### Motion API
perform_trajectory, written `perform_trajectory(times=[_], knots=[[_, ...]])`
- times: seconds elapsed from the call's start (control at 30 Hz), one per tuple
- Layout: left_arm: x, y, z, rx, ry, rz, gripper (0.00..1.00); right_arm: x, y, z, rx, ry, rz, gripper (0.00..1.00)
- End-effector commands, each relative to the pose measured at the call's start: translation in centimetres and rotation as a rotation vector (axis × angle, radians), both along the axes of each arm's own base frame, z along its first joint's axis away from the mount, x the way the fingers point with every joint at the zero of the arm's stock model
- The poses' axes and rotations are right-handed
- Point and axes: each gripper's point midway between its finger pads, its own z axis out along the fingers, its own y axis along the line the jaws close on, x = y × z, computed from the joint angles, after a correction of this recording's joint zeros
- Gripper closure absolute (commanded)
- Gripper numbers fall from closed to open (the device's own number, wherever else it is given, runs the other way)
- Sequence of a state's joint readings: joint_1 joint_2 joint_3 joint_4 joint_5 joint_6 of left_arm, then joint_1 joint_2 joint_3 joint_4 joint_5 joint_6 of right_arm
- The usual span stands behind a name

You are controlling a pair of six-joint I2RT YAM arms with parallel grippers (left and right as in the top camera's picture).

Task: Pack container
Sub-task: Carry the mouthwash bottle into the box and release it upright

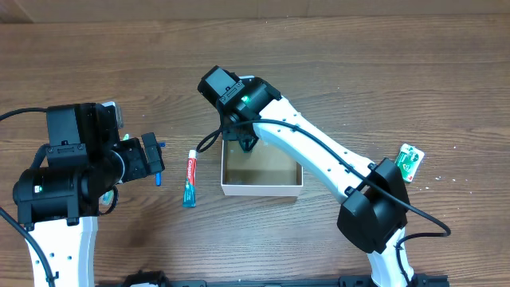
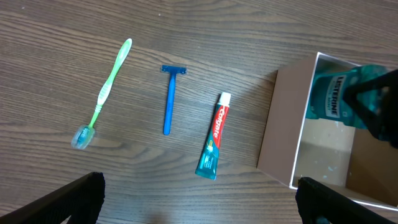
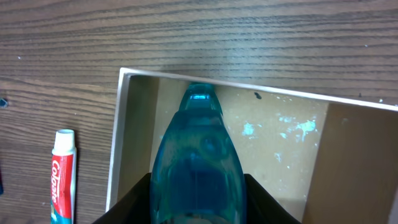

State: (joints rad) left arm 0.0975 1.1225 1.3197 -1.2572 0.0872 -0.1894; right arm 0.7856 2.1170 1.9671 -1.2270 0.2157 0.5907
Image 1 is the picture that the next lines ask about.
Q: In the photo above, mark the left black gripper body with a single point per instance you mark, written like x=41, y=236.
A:
x=135, y=166

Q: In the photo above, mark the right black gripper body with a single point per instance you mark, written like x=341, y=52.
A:
x=241, y=130

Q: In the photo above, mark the blue toothbrush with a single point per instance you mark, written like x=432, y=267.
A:
x=108, y=198

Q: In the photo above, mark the red teal toothpaste tube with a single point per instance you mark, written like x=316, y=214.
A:
x=189, y=199

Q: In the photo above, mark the green white packet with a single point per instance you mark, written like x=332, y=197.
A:
x=408, y=161

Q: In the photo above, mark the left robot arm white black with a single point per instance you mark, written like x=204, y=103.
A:
x=58, y=196

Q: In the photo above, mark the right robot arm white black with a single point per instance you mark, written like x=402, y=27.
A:
x=372, y=196

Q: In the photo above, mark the white cardboard box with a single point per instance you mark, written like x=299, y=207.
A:
x=263, y=171

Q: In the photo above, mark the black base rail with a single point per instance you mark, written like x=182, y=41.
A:
x=159, y=279

